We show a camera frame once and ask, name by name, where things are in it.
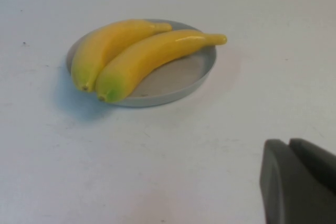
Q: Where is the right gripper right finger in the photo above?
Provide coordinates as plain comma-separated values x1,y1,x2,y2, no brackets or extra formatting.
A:
290,137,336,187

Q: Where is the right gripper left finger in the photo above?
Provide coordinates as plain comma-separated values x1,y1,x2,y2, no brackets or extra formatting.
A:
259,138,336,224

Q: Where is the long-stemmed yellow banana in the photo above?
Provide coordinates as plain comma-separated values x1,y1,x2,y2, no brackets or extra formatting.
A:
94,29,228,103

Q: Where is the short-stemmed yellow banana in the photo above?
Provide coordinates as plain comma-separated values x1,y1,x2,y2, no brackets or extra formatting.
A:
71,18,173,93

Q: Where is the grey-blue round plate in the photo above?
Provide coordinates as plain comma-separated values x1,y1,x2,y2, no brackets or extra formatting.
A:
65,18,218,108

